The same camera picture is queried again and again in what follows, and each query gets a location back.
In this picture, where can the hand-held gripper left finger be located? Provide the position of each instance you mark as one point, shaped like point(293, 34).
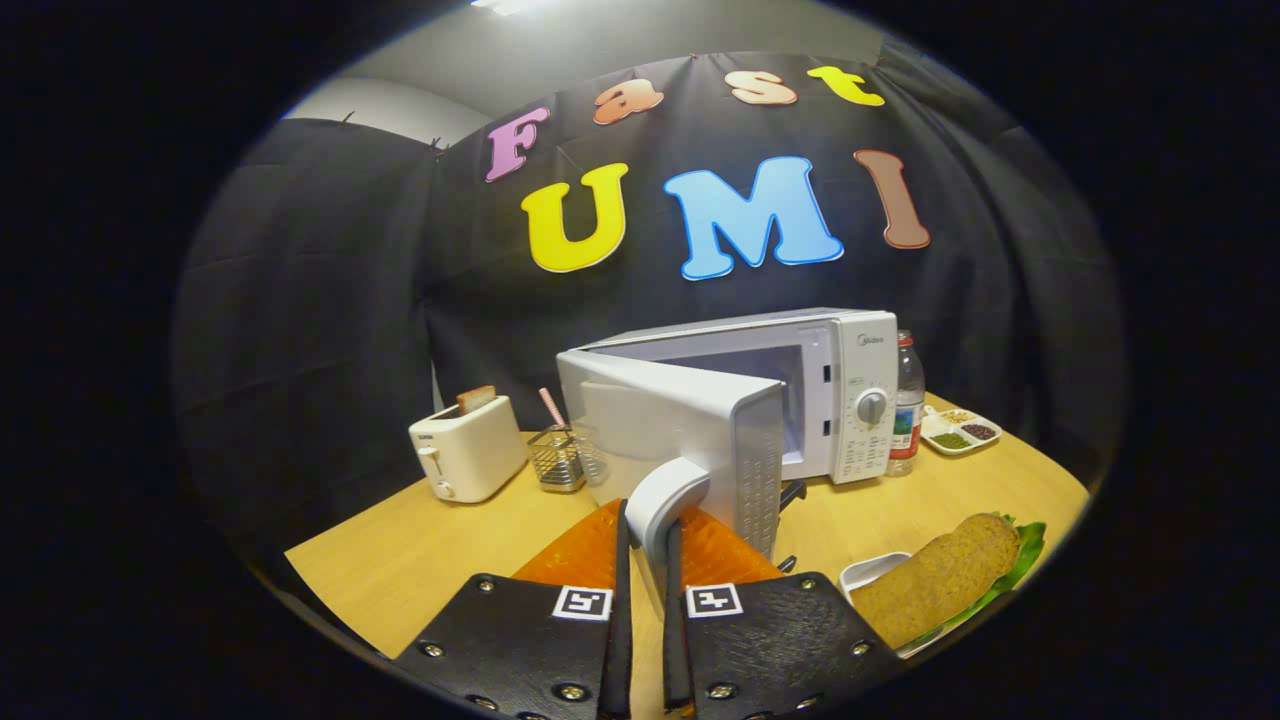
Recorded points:
point(618, 620)

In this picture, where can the clear plastic water bottle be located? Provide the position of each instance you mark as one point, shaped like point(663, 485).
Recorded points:
point(906, 410)

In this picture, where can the white divided dish with beans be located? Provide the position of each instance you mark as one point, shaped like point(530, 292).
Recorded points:
point(958, 432)

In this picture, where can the black backdrop cloth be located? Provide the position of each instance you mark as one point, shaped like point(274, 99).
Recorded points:
point(320, 320)

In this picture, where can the white toaster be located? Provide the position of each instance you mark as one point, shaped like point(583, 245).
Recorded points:
point(470, 455)

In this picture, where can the brown bread lettuce sandwich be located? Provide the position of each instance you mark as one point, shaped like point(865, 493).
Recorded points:
point(940, 575)

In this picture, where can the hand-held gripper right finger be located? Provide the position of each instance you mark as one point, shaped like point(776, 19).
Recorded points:
point(676, 640)

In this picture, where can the white rectangular plate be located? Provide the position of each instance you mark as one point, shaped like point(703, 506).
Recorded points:
point(868, 570)

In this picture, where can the white microwave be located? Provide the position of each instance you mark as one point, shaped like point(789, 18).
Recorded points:
point(860, 370)

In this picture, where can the pink striped straw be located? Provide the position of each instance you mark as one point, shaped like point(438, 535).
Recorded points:
point(552, 408)

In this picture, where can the toast slice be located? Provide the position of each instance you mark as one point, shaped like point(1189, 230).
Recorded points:
point(476, 399)

